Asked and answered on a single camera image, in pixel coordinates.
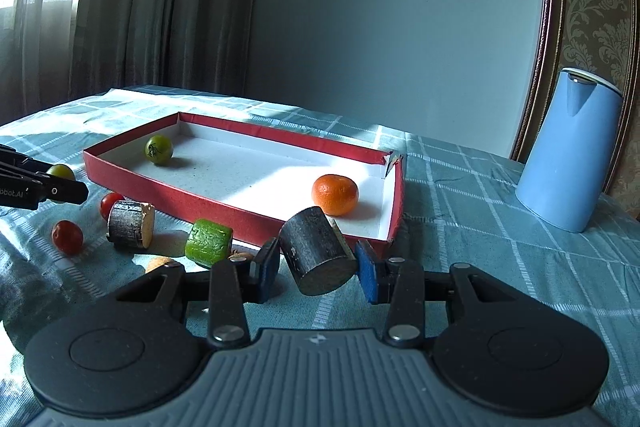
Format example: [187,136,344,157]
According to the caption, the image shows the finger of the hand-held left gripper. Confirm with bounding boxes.
[30,179,90,208]
[0,146,51,180]

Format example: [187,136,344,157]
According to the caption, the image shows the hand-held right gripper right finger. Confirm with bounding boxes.
[355,241,531,349]

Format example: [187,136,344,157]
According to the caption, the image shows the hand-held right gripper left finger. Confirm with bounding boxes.
[114,237,282,349]

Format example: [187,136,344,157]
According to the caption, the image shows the green tomato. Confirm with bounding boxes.
[45,164,77,184]
[145,135,174,166]

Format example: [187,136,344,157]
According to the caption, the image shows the red cherry tomato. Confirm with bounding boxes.
[52,220,84,256]
[99,192,126,220]

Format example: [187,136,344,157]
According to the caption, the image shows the dark sugarcane piece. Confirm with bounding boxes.
[279,206,357,297]

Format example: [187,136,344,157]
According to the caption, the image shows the green cucumber piece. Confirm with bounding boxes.
[185,219,234,270]

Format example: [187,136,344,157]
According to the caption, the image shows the red shallow cardboard box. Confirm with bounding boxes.
[82,111,407,260]

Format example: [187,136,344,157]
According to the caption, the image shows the orange mandarin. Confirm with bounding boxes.
[311,174,360,216]

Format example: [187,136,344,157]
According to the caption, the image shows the teal checked tablecloth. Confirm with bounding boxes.
[0,86,640,427]

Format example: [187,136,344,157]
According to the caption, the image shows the patterned brown curtain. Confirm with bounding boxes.
[0,0,273,128]

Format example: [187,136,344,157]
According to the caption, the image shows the blue electric kettle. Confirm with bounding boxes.
[515,67,624,234]

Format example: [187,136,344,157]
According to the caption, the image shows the wooden wall frame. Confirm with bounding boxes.
[509,0,632,195]

